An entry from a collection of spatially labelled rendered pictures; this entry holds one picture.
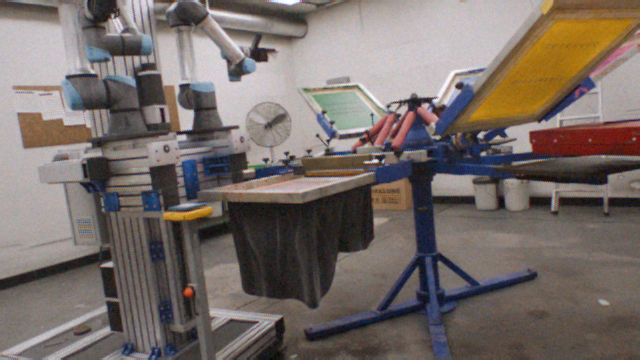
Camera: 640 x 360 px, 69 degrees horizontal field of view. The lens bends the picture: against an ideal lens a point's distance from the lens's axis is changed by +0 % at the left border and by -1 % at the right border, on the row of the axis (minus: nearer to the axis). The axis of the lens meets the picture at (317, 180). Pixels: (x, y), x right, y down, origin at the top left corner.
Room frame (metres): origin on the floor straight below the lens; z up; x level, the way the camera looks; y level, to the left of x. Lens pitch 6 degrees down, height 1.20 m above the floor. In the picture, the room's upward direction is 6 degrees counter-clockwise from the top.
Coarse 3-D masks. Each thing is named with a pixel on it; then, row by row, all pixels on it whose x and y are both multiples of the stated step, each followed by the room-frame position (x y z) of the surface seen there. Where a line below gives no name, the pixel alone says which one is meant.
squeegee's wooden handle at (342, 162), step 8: (304, 160) 2.34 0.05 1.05; (312, 160) 2.31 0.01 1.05; (320, 160) 2.27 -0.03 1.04; (328, 160) 2.24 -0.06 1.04; (336, 160) 2.21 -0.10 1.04; (344, 160) 2.18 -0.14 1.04; (352, 160) 2.15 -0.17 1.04; (360, 160) 2.12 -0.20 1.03; (368, 160) 2.10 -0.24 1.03; (304, 168) 2.34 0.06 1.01; (312, 168) 2.31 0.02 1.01; (320, 168) 2.28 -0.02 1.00; (328, 168) 2.25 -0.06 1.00; (336, 168) 2.21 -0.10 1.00; (344, 168) 2.18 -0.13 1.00; (352, 168) 2.15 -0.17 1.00; (360, 168) 2.13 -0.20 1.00
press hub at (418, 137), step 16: (416, 96) 2.87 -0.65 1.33; (416, 112) 2.85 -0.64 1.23; (416, 128) 2.84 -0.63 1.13; (416, 144) 2.80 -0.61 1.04; (432, 144) 2.83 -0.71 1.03; (416, 176) 2.80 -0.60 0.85; (432, 176) 2.81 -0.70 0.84; (416, 192) 2.84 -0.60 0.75; (432, 192) 2.87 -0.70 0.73; (416, 208) 2.85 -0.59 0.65; (432, 208) 2.85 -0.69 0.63; (416, 224) 2.86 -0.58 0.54; (432, 224) 2.84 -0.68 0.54; (416, 240) 2.88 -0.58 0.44; (432, 240) 2.83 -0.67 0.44; (432, 256) 2.82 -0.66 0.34; (448, 304) 2.84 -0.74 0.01
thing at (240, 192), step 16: (272, 176) 2.29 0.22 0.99; (288, 176) 2.35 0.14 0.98; (368, 176) 1.92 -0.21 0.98; (208, 192) 1.91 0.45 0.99; (224, 192) 1.85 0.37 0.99; (240, 192) 1.79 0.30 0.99; (256, 192) 1.73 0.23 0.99; (272, 192) 1.68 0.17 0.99; (288, 192) 1.63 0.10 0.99; (304, 192) 1.61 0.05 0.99; (320, 192) 1.67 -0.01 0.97; (336, 192) 1.74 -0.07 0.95
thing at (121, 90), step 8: (104, 80) 1.85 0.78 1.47; (112, 80) 1.85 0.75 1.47; (120, 80) 1.86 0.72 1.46; (128, 80) 1.88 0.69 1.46; (112, 88) 1.84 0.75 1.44; (120, 88) 1.86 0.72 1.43; (128, 88) 1.87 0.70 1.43; (112, 96) 1.84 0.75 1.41; (120, 96) 1.85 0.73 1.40; (128, 96) 1.87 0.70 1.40; (136, 96) 1.91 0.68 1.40; (112, 104) 1.85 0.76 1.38; (120, 104) 1.86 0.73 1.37; (128, 104) 1.87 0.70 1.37; (136, 104) 1.90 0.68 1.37
